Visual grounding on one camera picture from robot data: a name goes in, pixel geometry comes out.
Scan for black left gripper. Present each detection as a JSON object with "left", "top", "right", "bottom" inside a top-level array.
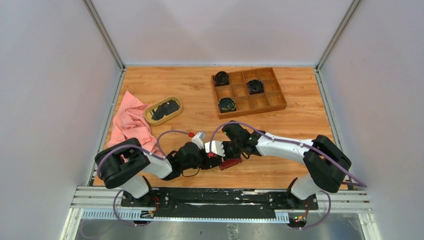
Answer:
[{"left": 181, "top": 145, "right": 223, "bottom": 171}]

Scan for red card holder wallet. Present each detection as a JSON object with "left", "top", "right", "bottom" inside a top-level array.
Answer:
[{"left": 219, "top": 158, "right": 243, "bottom": 171}]

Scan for black cards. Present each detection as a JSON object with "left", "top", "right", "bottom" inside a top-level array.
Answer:
[{"left": 150, "top": 100, "right": 181, "bottom": 121}]

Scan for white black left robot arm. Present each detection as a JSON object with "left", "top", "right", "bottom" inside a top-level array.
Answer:
[{"left": 94, "top": 138, "right": 225, "bottom": 207}]

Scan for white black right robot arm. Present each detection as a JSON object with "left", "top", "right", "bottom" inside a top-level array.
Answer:
[{"left": 222, "top": 120, "right": 352, "bottom": 209}]

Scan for black gold rolled item front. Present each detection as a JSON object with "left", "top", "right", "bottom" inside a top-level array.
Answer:
[{"left": 218, "top": 97, "right": 237, "bottom": 113}]

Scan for yellow oval tray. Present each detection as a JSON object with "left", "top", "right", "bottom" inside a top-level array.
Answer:
[{"left": 144, "top": 96, "right": 184, "bottom": 127}]

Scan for wooden compartment tray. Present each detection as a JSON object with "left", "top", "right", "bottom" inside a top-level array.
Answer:
[{"left": 210, "top": 67, "right": 288, "bottom": 120}]

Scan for black rolled item middle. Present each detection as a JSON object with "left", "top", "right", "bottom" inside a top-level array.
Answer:
[{"left": 246, "top": 79, "right": 265, "bottom": 95}]

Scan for pink cloth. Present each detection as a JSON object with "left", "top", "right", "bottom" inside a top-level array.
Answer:
[{"left": 106, "top": 91, "right": 163, "bottom": 156}]

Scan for black rolled item back left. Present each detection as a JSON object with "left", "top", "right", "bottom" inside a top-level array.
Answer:
[{"left": 213, "top": 71, "right": 230, "bottom": 87}]

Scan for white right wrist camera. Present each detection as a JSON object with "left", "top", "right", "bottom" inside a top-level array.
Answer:
[{"left": 204, "top": 140, "right": 226, "bottom": 158}]

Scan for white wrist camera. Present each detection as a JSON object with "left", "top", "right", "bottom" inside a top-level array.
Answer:
[
  {"left": 191, "top": 131, "right": 206, "bottom": 149},
  {"left": 204, "top": 140, "right": 226, "bottom": 158}
]

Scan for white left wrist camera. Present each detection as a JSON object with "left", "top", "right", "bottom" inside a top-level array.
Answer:
[{"left": 191, "top": 131, "right": 206, "bottom": 149}]

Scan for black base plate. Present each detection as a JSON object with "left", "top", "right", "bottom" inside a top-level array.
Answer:
[{"left": 120, "top": 187, "right": 319, "bottom": 219}]

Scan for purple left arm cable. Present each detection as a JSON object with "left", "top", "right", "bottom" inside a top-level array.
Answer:
[{"left": 96, "top": 129, "right": 195, "bottom": 173}]

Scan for aluminium front rail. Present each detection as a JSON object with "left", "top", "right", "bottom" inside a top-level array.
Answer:
[{"left": 71, "top": 186, "right": 372, "bottom": 224}]

